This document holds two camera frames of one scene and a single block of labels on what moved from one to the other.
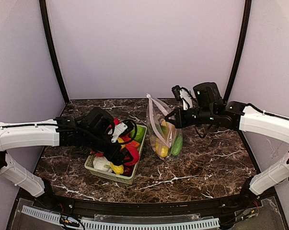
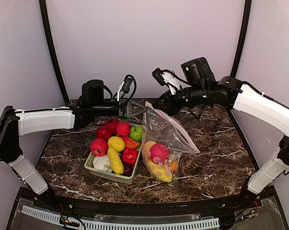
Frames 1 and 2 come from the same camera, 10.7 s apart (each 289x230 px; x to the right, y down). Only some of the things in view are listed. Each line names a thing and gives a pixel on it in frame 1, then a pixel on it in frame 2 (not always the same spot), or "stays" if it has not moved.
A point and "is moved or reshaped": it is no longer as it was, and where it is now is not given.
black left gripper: (115, 154) → (122, 108)
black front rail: (97, 207) stays
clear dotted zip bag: (165, 139) is moved or reshaped
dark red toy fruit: (128, 170) stays
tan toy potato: (164, 123) → (146, 149)
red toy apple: (132, 147) → (159, 153)
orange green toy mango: (132, 143) → (173, 165)
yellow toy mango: (162, 151) → (161, 171)
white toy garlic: (101, 163) stays
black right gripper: (179, 116) → (169, 103)
